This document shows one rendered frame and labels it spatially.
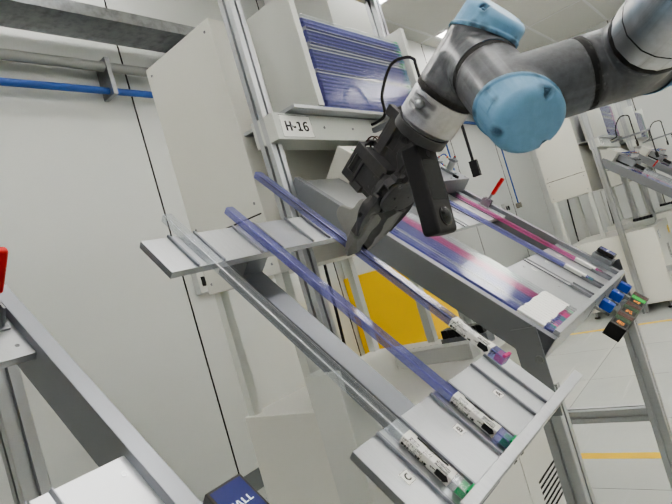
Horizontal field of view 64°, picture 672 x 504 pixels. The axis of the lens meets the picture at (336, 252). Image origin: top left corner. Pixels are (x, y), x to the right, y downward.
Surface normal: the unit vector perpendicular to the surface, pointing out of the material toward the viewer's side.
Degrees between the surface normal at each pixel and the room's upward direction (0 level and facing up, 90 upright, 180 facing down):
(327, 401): 90
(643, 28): 110
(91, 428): 90
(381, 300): 90
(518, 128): 137
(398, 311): 90
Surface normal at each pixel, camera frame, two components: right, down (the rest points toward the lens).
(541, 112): 0.19, 0.68
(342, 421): -0.62, 0.15
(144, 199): 0.74, -0.24
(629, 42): -0.80, 0.60
